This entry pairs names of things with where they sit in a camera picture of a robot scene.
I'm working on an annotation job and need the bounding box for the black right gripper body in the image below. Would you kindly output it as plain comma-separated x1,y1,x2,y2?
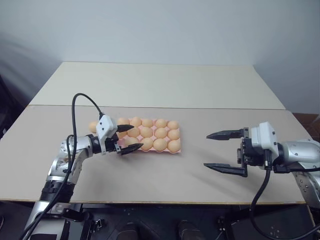
235,126,267,174

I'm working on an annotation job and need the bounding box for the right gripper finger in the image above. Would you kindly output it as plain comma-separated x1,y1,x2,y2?
203,162,249,178
205,128,245,142

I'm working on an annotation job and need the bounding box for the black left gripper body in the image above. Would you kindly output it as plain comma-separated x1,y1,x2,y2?
104,131,124,154

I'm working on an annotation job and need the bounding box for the pink egg tray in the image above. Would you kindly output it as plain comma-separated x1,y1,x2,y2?
113,119,183,154

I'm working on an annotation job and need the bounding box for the dark rounded shape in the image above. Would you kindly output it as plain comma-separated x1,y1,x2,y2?
177,219,202,240
119,220,142,240

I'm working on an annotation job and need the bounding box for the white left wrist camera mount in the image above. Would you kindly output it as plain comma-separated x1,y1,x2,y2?
95,115,119,155

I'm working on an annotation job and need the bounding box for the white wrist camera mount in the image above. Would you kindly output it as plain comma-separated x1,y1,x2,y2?
95,115,119,155
249,121,280,168

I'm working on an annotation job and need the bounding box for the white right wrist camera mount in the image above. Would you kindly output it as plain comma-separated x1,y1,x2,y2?
249,121,280,168

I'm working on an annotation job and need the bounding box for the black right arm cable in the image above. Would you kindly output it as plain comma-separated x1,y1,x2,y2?
249,149,320,240

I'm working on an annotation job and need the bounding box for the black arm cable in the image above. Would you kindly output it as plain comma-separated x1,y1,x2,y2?
23,92,105,240
249,149,320,240

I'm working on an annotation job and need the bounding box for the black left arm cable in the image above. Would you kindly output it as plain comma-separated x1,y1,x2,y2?
23,92,105,240

